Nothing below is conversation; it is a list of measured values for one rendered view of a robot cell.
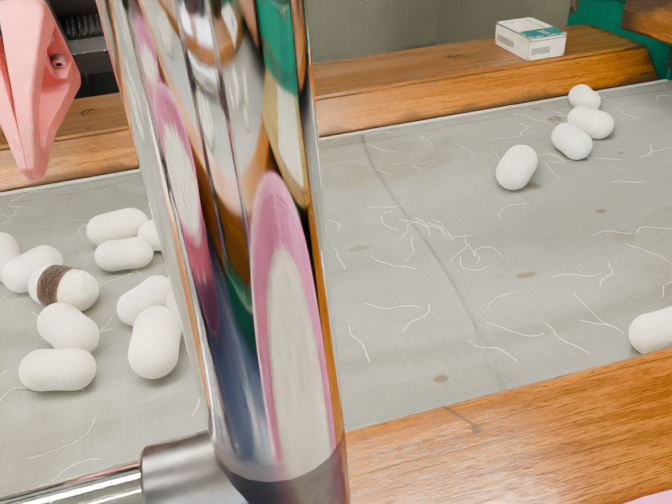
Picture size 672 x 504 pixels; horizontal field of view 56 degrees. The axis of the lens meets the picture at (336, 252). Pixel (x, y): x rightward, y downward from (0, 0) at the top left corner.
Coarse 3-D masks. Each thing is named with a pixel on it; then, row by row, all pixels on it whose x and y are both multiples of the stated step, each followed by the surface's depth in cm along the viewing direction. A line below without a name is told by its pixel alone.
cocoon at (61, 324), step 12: (48, 312) 29; (60, 312) 29; (72, 312) 29; (48, 324) 29; (60, 324) 29; (72, 324) 28; (84, 324) 29; (48, 336) 29; (60, 336) 28; (72, 336) 28; (84, 336) 28; (96, 336) 29; (60, 348) 28; (84, 348) 29
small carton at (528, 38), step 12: (504, 24) 56; (516, 24) 56; (528, 24) 56; (540, 24) 55; (504, 36) 56; (516, 36) 54; (528, 36) 53; (540, 36) 53; (552, 36) 53; (564, 36) 53; (504, 48) 57; (516, 48) 55; (528, 48) 53; (540, 48) 53; (552, 48) 53; (564, 48) 54; (528, 60) 53
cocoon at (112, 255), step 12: (108, 240) 35; (120, 240) 35; (132, 240) 35; (144, 240) 35; (96, 252) 35; (108, 252) 34; (120, 252) 34; (132, 252) 34; (144, 252) 35; (108, 264) 34; (120, 264) 35; (132, 264) 35; (144, 264) 35
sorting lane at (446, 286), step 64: (384, 128) 50; (448, 128) 49; (512, 128) 48; (640, 128) 47; (64, 192) 44; (128, 192) 44; (384, 192) 41; (448, 192) 40; (512, 192) 40; (576, 192) 39; (640, 192) 39; (64, 256) 37; (384, 256) 35; (448, 256) 34; (512, 256) 34; (576, 256) 34; (640, 256) 33; (0, 320) 32; (384, 320) 30; (448, 320) 30; (512, 320) 30; (576, 320) 29; (0, 384) 28; (128, 384) 28; (192, 384) 28; (384, 384) 27; (448, 384) 27; (512, 384) 26; (0, 448) 25; (64, 448) 25; (128, 448) 25
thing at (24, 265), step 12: (36, 252) 34; (48, 252) 34; (12, 264) 33; (24, 264) 33; (36, 264) 34; (48, 264) 34; (60, 264) 35; (12, 276) 33; (24, 276) 33; (12, 288) 33; (24, 288) 34
